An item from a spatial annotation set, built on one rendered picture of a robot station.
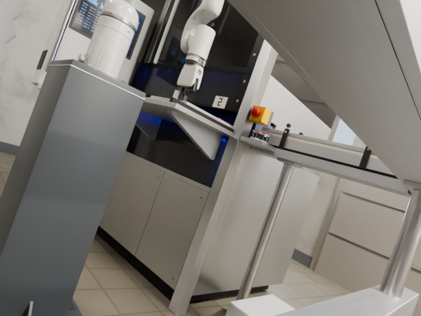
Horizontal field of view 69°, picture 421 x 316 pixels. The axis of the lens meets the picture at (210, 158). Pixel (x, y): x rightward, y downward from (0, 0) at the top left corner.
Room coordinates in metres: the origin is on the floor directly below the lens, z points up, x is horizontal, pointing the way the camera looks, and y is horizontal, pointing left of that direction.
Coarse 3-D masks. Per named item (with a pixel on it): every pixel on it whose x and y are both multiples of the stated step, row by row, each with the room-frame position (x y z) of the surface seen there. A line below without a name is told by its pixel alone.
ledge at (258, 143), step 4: (244, 140) 1.40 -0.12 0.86; (248, 140) 1.38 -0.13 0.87; (252, 140) 1.37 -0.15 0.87; (256, 140) 1.35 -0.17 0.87; (260, 140) 1.34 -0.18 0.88; (252, 144) 1.42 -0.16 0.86; (256, 144) 1.37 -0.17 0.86; (260, 144) 1.34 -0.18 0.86; (264, 144) 1.34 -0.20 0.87; (268, 144) 1.36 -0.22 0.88; (264, 148) 1.40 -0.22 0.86; (268, 148) 1.37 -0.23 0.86; (272, 148) 1.39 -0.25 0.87
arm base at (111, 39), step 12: (96, 24) 1.00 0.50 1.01; (108, 24) 0.97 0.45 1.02; (120, 24) 0.98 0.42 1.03; (96, 36) 0.98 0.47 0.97; (108, 36) 0.98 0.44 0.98; (120, 36) 0.99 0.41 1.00; (132, 36) 1.04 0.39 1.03; (96, 48) 0.98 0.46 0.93; (108, 48) 0.98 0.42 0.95; (120, 48) 1.00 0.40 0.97; (84, 60) 0.98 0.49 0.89; (96, 60) 0.97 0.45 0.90; (108, 60) 0.99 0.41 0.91; (120, 60) 1.02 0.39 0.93; (108, 72) 0.99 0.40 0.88
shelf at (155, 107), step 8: (144, 104) 1.37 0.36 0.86; (152, 104) 1.26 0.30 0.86; (160, 104) 1.20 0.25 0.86; (168, 104) 1.17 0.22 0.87; (176, 104) 1.14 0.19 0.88; (152, 112) 1.61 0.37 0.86; (160, 112) 1.46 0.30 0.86; (176, 112) 1.25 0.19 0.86; (184, 112) 1.17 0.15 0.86; (192, 112) 1.20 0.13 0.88; (168, 120) 1.76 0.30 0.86; (200, 120) 1.24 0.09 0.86; (208, 120) 1.27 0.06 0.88; (208, 128) 1.40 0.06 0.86; (216, 128) 1.32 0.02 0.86; (224, 128) 1.36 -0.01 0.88; (232, 136) 1.41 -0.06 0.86
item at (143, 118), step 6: (144, 114) 1.73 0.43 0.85; (138, 120) 1.72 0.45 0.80; (144, 120) 1.74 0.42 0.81; (150, 120) 1.77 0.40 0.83; (156, 120) 1.80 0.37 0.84; (138, 126) 1.73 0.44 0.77; (144, 126) 1.75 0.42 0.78; (150, 126) 1.78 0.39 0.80; (156, 126) 1.81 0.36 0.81; (144, 132) 1.78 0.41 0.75; (150, 132) 1.79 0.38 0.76; (156, 132) 1.82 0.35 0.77; (150, 138) 1.81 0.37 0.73
